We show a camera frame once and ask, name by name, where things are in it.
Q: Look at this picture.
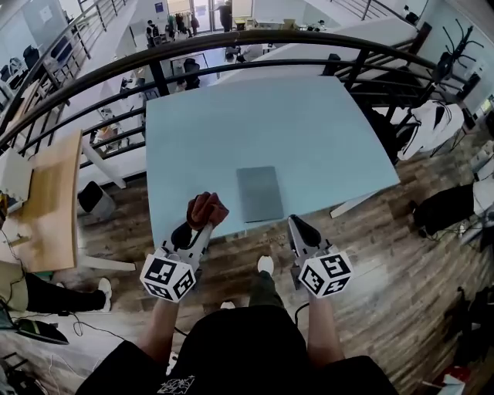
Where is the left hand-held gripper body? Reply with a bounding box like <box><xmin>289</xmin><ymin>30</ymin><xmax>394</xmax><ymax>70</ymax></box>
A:
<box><xmin>139</xmin><ymin>238</ymin><xmax>208</xmax><ymax>302</ymax></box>

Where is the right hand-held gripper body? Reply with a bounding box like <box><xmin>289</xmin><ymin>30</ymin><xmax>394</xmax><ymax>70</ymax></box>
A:
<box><xmin>292</xmin><ymin>238</ymin><xmax>355</xmax><ymax>300</ymax></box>

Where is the reddish brown cloth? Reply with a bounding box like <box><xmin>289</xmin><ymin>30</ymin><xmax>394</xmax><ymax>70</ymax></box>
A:
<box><xmin>186</xmin><ymin>191</ymin><xmax>230</xmax><ymax>232</ymax></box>

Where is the grey notebook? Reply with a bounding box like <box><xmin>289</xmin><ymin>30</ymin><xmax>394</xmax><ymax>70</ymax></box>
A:
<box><xmin>235</xmin><ymin>166</ymin><xmax>286</xmax><ymax>225</ymax></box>

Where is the person's left forearm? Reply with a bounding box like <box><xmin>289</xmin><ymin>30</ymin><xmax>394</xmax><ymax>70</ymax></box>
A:
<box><xmin>137</xmin><ymin>295</ymin><xmax>183</xmax><ymax>366</ymax></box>

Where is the person's right forearm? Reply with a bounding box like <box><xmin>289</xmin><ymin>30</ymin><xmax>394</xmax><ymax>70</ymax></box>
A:
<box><xmin>306</xmin><ymin>295</ymin><xmax>345</xmax><ymax>370</ymax></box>

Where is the white table leg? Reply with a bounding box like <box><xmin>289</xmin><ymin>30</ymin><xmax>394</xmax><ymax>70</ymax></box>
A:
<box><xmin>329</xmin><ymin>190</ymin><xmax>384</xmax><ymax>220</ymax></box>

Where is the person's green trouser leg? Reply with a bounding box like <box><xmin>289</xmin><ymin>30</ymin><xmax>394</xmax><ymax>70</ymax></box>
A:
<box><xmin>248</xmin><ymin>269</ymin><xmax>287</xmax><ymax>309</ymax></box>

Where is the grey bin with black top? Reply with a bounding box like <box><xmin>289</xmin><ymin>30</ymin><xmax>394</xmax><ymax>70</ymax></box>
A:
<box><xmin>76</xmin><ymin>180</ymin><xmax>117</xmax><ymax>224</ymax></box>

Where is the person's black t-shirt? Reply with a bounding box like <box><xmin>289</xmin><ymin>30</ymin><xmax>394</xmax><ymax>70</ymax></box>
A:
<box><xmin>75</xmin><ymin>304</ymin><xmax>399</xmax><ymax>395</ymax></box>

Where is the black bag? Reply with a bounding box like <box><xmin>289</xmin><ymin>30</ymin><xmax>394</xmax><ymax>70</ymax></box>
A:
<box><xmin>411</xmin><ymin>184</ymin><xmax>476</xmax><ymax>237</ymax></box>

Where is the wooden side desk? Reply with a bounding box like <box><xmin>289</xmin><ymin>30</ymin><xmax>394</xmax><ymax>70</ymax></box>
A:
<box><xmin>0</xmin><ymin>129</ymin><xmax>84</xmax><ymax>273</ymax></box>

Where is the black flat device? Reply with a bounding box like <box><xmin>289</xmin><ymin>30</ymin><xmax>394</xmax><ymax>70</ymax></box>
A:
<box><xmin>14</xmin><ymin>317</ymin><xmax>71</xmax><ymax>346</ymax></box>

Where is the white jacket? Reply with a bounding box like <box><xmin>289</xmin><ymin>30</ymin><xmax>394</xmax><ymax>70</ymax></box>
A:
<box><xmin>396</xmin><ymin>99</ymin><xmax>465</xmax><ymax>162</ymax></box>

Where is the white box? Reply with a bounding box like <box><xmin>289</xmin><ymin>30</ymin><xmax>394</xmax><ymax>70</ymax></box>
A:
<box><xmin>0</xmin><ymin>148</ymin><xmax>35</xmax><ymax>204</ymax></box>

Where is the black metal railing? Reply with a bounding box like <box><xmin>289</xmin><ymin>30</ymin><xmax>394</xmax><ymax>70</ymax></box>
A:
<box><xmin>0</xmin><ymin>29</ymin><xmax>468</xmax><ymax>163</ymax></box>

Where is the black coat rack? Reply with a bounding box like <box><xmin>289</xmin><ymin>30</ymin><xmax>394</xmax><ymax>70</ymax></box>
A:
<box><xmin>431</xmin><ymin>18</ymin><xmax>486</xmax><ymax>84</ymax></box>

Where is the black cable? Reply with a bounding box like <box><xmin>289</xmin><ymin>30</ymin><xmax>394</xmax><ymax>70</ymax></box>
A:
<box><xmin>57</xmin><ymin>311</ymin><xmax>127</xmax><ymax>343</ymax></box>

